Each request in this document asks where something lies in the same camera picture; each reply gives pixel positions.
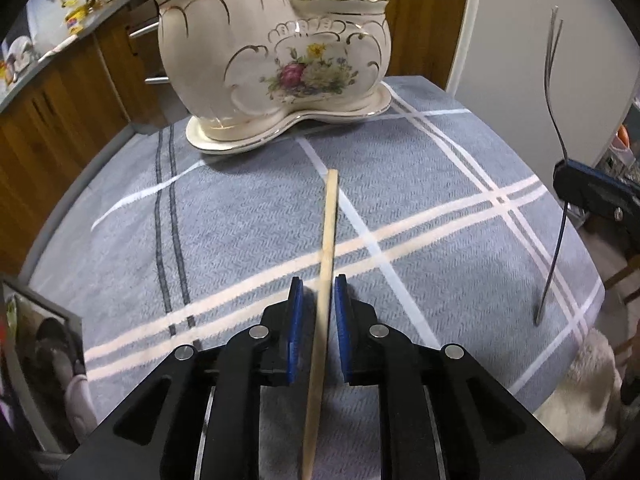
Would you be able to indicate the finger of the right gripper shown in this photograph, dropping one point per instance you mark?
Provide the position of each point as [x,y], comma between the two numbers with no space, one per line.
[595,176]
[595,198]

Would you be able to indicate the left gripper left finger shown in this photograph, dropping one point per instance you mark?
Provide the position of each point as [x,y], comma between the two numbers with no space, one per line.
[197,413]

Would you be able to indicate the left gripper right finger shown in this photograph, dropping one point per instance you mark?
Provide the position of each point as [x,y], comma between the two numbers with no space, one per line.
[442,415]

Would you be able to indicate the white refrigerator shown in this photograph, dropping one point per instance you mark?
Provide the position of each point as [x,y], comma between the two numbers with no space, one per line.
[551,77]

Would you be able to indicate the cream floral ceramic utensil holder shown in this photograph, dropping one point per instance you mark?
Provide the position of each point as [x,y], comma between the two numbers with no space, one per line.
[247,70]

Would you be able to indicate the stainless built-in oven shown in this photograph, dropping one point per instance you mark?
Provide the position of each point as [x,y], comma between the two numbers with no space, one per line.
[144,24]

